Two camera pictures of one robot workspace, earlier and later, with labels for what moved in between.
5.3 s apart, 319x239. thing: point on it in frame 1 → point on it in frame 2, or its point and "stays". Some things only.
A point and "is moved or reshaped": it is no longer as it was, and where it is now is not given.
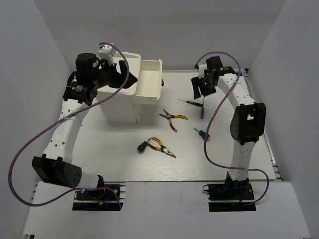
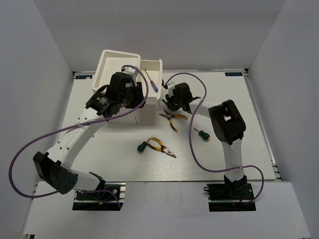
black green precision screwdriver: (198, 104) is moved or reshaped
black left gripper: (118, 78) → (139, 94)
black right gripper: (196, 82) → (170, 101)
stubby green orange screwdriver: (203, 135) stays
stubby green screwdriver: (141, 147) stays
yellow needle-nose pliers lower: (163, 149) stays
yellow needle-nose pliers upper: (169, 116) stays
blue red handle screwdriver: (203, 110) is moved or reshaped
